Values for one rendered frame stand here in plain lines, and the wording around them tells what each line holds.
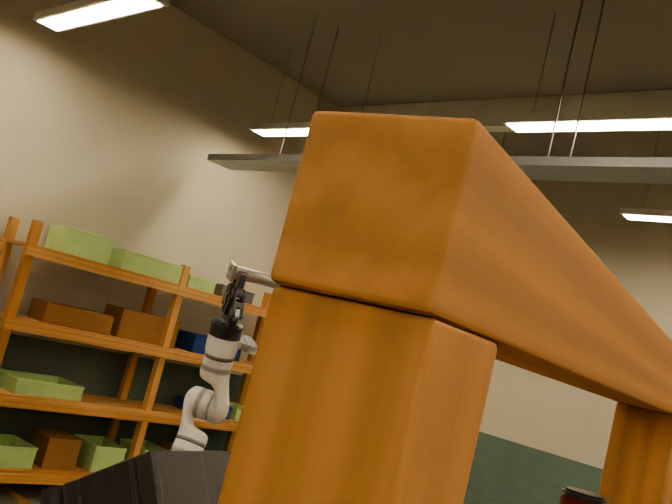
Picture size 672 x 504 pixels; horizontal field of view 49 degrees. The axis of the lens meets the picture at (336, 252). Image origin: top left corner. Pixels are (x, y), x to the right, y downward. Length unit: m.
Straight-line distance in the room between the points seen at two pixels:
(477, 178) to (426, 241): 0.04
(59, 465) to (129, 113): 3.19
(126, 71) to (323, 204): 7.01
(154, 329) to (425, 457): 6.67
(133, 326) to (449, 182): 6.59
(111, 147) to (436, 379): 6.93
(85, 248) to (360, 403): 6.20
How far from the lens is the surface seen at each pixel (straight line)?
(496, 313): 0.39
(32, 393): 6.52
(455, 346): 0.35
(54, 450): 6.80
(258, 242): 8.28
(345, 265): 0.34
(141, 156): 7.38
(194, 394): 1.77
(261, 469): 0.36
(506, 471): 9.15
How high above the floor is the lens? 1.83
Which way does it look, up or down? 7 degrees up
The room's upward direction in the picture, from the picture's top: 14 degrees clockwise
